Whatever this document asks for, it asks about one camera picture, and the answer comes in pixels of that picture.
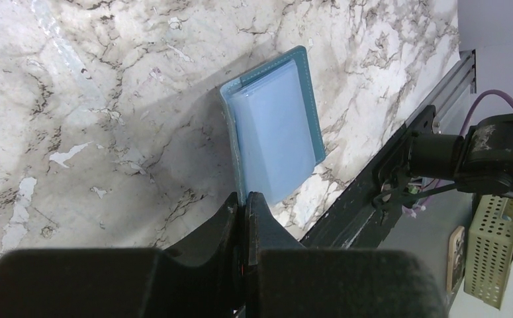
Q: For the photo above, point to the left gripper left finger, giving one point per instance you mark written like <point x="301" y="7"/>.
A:
<point x="191" y="278"/>

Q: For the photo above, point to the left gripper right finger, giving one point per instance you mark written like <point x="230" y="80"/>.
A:
<point x="283" y="278"/>

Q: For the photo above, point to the blue card holder wallet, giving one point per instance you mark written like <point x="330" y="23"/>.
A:
<point x="273" y="127"/>

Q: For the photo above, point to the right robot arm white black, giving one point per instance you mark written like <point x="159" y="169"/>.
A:
<point x="480" y="162"/>

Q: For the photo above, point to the beige perforated box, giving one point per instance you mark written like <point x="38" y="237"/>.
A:
<point x="489" y="250"/>

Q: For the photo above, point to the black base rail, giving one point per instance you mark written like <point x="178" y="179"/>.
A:
<point x="352" y="221"/>

